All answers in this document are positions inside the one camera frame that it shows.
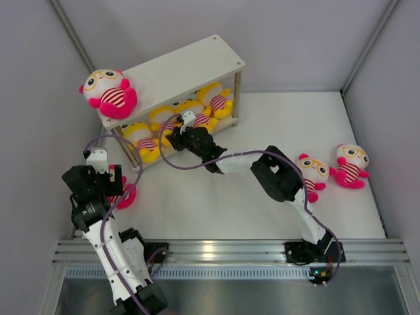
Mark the white two-tier shelf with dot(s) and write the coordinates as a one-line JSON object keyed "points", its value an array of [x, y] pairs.
{"points": [[173, 76]]}

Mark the aluminium front rail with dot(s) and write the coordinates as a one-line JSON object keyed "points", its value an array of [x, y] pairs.
{"points": [[373, 252]]}

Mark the yellow plush with black eyes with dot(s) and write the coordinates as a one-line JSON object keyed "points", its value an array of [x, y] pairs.
{"points": [[201, 113]]}

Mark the yellow plush shelf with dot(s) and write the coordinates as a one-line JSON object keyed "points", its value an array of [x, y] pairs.
{"points": [[214, 99], [141, 135]]}

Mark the yellow plush lower shelf right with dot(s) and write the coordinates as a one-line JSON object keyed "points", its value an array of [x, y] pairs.
{"points": [[214, 99]]}

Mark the yellow plush striped shirt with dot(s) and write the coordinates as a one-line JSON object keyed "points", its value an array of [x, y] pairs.
{"points": [[161, 124]]}

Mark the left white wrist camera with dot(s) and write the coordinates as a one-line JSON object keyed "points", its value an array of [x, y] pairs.
{"points": [[98, 159]]}

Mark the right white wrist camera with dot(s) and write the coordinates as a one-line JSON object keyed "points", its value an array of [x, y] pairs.
{"points": [[188, 118]]}

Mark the small black connector board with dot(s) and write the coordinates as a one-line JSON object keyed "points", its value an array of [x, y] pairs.
{"points": [[319, 276]]}

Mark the pink plush with yellow glasses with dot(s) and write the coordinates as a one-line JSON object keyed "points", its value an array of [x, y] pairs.
{"points": [[315, 173]]}

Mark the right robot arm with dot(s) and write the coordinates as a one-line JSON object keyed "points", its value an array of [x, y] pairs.
{"points": [[279, 177]]}

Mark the yellow plush lower shelf left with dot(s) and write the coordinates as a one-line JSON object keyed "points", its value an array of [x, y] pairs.
{"points": [[141, 135]]}

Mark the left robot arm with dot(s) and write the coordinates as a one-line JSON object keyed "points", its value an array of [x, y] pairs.
{"points": [[120, 253]]}

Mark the pink plush on shelf top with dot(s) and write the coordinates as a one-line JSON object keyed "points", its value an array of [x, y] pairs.
{"points": [[111, 93]]}

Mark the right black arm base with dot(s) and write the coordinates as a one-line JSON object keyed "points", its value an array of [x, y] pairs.
{"points": [[304, 253]]}

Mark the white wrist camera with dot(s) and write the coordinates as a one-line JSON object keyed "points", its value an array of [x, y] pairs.
{"points": [[188, 118], [98, 159]]}

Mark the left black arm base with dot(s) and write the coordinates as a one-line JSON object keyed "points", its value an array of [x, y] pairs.
{"points": [[155, 252]]}

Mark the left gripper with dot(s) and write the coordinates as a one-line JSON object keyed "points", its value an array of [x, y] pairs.
{"points": [[113, 188]]}

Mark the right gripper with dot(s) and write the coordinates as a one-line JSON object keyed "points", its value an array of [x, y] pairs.
{"points": [[176, 138]]}

